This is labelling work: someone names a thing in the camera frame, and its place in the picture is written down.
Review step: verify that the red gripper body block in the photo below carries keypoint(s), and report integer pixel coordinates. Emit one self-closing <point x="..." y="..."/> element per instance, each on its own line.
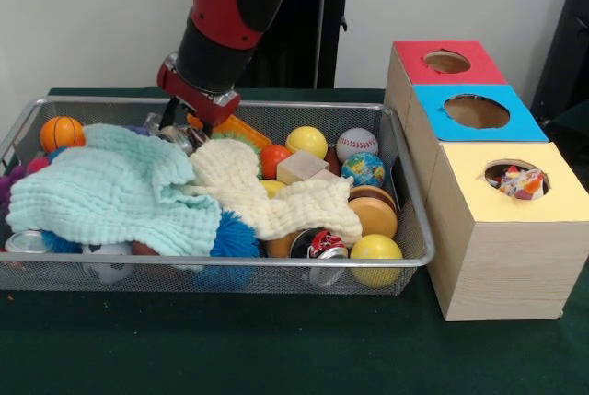
<point x="202" y="102"/>

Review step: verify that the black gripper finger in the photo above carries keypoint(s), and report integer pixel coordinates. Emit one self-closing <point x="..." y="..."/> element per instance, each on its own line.
<point x="168" y="114"/>
<point x="207" y="130"/>

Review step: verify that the mint waffle cloth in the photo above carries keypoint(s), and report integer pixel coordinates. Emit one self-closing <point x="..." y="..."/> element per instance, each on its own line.
<point x="92" y="183"/>

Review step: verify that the cream waffle cloth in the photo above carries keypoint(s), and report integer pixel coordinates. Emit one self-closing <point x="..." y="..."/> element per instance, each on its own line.
<point x="299" y="211"/>

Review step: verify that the crushed silver can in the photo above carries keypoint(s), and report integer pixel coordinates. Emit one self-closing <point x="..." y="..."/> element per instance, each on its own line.
<point x="322" y="247"/>

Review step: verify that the small polka dot paper ball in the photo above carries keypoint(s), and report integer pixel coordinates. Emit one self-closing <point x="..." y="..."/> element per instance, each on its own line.
<point x="522" y="183"/>

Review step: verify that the wooden box three round holes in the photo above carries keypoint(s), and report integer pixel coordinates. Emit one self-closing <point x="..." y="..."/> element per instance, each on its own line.
<point x="506" y="266"/>

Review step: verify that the orange rubber toy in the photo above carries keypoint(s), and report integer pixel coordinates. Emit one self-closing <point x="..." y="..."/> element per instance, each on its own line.
<point x="244" y="130"/>

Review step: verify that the plain wooden block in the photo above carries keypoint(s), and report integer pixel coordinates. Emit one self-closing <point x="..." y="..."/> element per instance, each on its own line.
<point x="301" y="167"/>

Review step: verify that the orange toy basketball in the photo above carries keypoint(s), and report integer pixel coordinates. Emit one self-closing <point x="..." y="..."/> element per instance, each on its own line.
<point x="62" y="134"/>

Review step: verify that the white toy baseball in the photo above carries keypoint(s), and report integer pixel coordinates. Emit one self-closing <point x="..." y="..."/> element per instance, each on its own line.
<point x="357" y="144"/>

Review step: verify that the small globe ball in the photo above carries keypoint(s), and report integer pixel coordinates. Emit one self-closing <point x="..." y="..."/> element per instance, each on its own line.
<point x="363" y="169"/>

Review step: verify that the brown toy burger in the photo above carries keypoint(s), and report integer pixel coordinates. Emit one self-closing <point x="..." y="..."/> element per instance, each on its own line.
<point x="373" y="213"/>

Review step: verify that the yellow ball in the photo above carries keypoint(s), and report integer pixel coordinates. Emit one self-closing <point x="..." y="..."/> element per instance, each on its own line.
<point x="376" y="259"/>

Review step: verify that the dark green table cloth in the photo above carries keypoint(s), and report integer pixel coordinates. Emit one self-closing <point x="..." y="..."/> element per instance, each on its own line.
<point x="230" y="344"/>

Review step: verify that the black upright panel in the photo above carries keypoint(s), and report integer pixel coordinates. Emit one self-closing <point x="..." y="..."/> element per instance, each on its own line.
<point x="570" y="22"/>

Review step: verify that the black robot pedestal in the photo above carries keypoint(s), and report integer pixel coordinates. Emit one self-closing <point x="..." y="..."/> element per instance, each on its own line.
<point x="322" y="36"/>

